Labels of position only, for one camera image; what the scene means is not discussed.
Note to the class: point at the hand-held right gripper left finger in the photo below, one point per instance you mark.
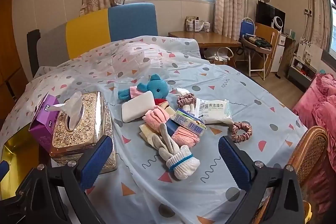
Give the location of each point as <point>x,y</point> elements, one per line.
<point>94,158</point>

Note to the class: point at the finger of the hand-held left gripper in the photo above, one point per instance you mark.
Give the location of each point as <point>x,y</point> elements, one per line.
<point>3,170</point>

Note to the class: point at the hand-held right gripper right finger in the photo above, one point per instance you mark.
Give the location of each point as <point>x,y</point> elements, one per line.
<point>233,163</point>

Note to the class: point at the white blue-striped sock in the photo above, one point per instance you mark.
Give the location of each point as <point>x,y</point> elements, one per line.
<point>181,161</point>

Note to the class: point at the white sponge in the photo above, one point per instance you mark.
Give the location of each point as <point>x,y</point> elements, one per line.
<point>136,108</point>

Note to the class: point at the pink sock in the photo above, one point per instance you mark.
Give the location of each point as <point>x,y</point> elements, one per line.
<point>157,119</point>

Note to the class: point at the red fluffy sock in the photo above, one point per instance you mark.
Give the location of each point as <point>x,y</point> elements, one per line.
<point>159,101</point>

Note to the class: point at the blue fuzzy sock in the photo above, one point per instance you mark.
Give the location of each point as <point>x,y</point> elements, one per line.
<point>157,87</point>

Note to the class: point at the ornate silver tissue box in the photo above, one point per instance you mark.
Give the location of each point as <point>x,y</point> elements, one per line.
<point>65,137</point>

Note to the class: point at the pink hair scrunchie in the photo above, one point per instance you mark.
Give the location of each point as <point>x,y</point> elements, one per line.
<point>245,128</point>

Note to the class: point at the patterned plastic tablecloth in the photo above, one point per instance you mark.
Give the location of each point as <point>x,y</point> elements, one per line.
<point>136,166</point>

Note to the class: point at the white wet wipes packet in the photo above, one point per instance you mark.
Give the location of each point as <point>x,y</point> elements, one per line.
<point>215,111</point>

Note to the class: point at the purple tissue box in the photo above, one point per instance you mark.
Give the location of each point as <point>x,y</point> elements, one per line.
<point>42,129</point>

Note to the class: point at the white facial tissue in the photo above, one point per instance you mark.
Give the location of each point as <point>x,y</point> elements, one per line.
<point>72,106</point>

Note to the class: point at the blue green tissue packet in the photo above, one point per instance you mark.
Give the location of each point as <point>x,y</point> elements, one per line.
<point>187,123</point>

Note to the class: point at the wicker chair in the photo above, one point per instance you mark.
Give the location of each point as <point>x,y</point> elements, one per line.
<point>309,155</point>

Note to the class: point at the mauve hair scrunchie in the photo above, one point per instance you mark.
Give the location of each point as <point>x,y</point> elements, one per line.
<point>181,101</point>

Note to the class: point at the white waffle cloth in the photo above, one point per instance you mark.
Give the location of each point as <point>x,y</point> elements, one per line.
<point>179,91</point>

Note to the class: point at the pink ruffled bed cover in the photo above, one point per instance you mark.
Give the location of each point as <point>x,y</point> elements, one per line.
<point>320,108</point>

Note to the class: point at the white tote bag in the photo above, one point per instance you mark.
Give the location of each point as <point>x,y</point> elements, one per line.
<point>219,57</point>

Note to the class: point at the low grey shelf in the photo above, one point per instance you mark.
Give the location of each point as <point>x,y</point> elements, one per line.
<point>299,74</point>

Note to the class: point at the wooden wardrobe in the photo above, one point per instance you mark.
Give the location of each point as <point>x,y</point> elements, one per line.
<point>10,56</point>

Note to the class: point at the small white cabinet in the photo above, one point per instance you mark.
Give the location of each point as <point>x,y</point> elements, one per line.
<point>278,56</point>

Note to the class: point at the dark green bag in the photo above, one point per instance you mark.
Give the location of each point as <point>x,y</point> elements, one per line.
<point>258,41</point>

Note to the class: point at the wooden table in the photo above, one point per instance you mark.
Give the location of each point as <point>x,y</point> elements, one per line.
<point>210,40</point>

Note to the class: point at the grey yellow blue sofa backrest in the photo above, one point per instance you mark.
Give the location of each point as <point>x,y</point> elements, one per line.
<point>86,32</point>

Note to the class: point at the white floral box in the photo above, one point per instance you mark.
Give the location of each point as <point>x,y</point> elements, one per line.
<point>309,53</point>

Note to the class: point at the wooden board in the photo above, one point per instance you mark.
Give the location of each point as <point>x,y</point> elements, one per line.
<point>265,32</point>

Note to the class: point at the blue folding chair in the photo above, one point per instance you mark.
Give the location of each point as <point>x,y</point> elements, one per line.
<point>246,26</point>

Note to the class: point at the brown printed packets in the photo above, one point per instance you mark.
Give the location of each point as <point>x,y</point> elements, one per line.
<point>190,24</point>

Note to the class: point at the white round fan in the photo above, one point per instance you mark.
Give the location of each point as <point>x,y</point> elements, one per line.
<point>276,22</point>

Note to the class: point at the black television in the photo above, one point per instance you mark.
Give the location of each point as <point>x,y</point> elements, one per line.
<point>267,12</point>

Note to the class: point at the beige side curtain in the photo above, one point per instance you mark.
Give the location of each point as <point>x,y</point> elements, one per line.
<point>319,16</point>

